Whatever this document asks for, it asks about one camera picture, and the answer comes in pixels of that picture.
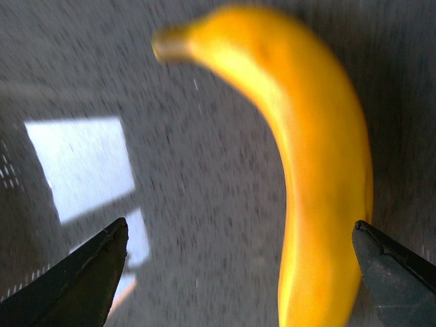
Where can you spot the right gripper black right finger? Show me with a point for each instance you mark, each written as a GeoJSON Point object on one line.
{"type": "Point", "coordinates": [400, 282]}

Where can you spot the yellow banana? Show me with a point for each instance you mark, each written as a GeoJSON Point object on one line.
{"type": "Point", "coordinates": [318, 124]}

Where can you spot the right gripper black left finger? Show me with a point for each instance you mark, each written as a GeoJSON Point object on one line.
{"type": "Point", "coordinates": [79, 290]}

